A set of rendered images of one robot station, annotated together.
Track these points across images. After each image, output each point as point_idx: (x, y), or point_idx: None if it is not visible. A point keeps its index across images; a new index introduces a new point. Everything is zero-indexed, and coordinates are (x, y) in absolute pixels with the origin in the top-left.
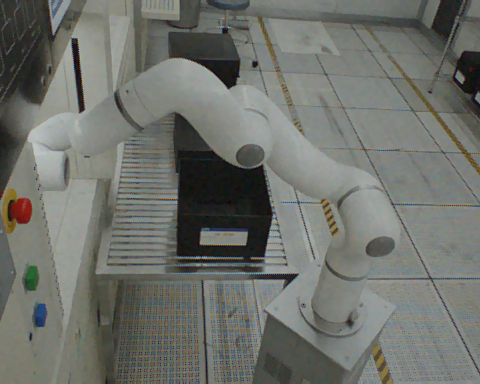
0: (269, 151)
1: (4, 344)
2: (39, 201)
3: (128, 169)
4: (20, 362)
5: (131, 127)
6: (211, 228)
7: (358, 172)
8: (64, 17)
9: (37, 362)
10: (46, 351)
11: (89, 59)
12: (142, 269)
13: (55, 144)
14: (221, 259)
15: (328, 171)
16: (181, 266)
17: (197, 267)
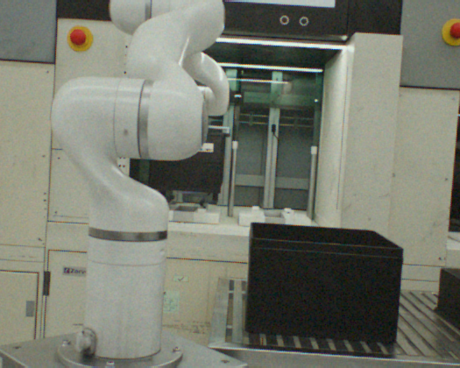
0: (114, 3)
1: (22, 84)
2: (123, 73)
3: (418, 293)
4: (31, 120)
5: None
6: (248, 251)
7: (171, 69)
8: (270, 5)
9: (58, 167)
10: (76, 185)
11: (348, 85)
12: (223, 286)
13: (211, 93)
14: (240, 313)
15: (134, 40)
16: (227, 298)
17: (225, 303)
